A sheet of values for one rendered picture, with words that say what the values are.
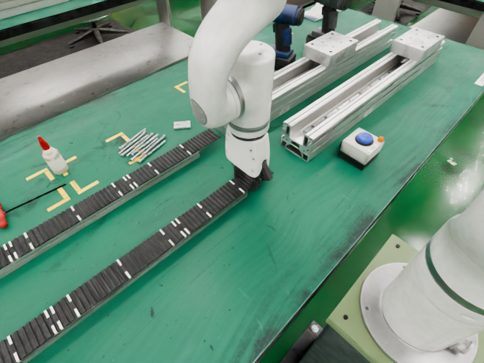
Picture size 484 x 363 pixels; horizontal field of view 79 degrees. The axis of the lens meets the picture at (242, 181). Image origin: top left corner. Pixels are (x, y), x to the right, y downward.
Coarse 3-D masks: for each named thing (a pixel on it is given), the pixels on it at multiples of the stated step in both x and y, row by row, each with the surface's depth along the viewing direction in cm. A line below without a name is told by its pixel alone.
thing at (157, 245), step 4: (152, 236) 62; (148, 240) 61; (152, 240) 62; (156, 240) 61; (152, 244) 61; (156, 244) 61; (160, 244) 61; (156, 248) 60; (160, 248) 60; (164, 248) 60; (156, 252) 60; (160, 252) 60; (164, 252) 60
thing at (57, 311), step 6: (54, 306) 53; (60, 306) 53; (54, 312) 52; (60, 312) 52; (54, 318) 52; (60, 318) 52; (66, 318) 51; (60, 324) 51; (66, 324) 51; (60, 330) 50
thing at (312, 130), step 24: (360, 72) 95; (384, 72) 103; (408, 72) 100; (336, 96) 87; (360, 96) 87; (384, 96) 96; (288, 120) 79; (312, 120) 85; (336, 120) 79; (360, 120) 92; (288, 144) 83; (312, 144) 76
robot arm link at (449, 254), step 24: (480, 192) 26; (456, 216) 35; (480, 216) 24; (432, 240) 39; (456, 240) 30; (480, 240) 24; (432, 264) 38; (456, 264) 34; (480, 264) 28; (456, 288) 35; (480, 288) 32; (480, 312) 34
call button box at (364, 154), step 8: (360, 128) 81; (352, 136) 79; (376, 136) 79; (344, 144) 78; (352, 144) 77; (360, 144) 76; (368, 144) 76; (376, 144) 77; (344, 152) 80; (352, 152) 78; (360, 152) 76; (368, 152) 75; (376, 152) 78; (344, 160) 81; (352, 160) 79; (360, 160) 77; (368, 160) 76; (360, 168) 78
